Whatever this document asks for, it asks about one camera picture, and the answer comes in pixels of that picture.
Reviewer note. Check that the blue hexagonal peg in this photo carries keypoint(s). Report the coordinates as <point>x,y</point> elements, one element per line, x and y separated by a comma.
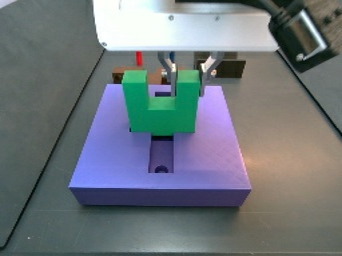
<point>172,56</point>

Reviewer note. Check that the green U-shaped block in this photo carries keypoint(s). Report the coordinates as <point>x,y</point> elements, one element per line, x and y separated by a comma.
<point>161,115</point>

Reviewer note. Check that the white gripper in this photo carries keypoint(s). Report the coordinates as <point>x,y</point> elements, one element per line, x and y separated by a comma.
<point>161,25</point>

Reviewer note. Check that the brown stepped block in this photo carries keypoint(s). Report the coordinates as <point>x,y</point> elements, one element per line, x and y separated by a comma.
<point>156,78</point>

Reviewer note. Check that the purple board with cross slot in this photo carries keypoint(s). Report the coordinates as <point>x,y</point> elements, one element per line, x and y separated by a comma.
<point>132,169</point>

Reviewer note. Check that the red hexagonal peg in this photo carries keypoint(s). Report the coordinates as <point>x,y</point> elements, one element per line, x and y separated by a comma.
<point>138,58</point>

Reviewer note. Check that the black camera box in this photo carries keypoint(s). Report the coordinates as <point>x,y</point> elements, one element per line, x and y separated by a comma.
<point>307,31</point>

